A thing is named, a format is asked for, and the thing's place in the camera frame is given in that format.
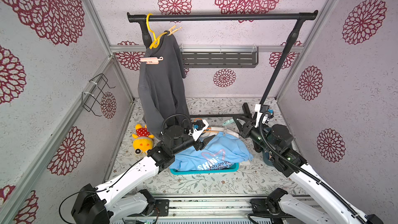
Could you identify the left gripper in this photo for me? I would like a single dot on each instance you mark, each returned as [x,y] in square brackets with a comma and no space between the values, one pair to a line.
[200,145]

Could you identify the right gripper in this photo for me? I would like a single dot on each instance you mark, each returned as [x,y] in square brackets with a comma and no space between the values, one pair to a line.
[245,127]

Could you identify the mint green clothespin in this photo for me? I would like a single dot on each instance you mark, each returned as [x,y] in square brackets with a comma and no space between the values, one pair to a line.
[228,122]

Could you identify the wooden hanger metal hook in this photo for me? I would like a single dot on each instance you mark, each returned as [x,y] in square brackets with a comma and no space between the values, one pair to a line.
[224,131]

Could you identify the light blue garment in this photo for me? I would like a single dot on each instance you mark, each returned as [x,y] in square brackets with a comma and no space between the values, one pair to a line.
[223,151]

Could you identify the dark grey t-shirt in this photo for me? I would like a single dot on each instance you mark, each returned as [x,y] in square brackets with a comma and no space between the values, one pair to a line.
[160,86]

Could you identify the pink clothespin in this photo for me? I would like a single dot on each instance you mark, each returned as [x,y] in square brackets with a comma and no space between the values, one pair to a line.
[151,60]

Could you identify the yellow plastic hanger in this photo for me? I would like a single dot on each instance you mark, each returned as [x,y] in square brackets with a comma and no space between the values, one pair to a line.
[156,39]

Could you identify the beige clothespin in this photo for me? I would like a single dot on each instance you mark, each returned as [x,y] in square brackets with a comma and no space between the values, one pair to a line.
[173,30]

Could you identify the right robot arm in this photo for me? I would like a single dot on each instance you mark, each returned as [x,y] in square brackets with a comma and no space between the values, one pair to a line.
[279,204]

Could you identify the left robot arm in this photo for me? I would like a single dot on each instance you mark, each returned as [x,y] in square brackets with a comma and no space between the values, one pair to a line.
[109,201]

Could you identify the white t-shirt black print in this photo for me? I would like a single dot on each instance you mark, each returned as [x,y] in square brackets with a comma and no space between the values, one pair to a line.
[245,163]

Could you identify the teal laundry basket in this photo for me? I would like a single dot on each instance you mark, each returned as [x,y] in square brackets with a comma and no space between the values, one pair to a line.
[203,171]

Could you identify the dark teal clothespin bin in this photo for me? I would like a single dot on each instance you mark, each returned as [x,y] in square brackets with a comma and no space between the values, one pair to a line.
[268,158]

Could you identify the yellow plush toy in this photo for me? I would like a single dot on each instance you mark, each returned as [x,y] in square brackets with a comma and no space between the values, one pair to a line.
[142,140]

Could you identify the black clothes rack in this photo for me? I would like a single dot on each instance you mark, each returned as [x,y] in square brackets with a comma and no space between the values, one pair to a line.
[292,38]

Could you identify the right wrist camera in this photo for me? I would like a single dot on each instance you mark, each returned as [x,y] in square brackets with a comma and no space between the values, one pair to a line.
[261,112]

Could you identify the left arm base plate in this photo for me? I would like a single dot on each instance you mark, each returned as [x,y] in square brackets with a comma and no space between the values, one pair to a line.
[160,208]

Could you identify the black wall shelf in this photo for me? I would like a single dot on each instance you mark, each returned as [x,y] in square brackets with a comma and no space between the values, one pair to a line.
[220,56]

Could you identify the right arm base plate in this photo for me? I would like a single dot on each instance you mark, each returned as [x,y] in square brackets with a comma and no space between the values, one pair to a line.
[267,207]

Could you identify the black wire wall basket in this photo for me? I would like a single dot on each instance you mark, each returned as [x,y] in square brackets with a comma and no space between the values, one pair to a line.
[99,101]

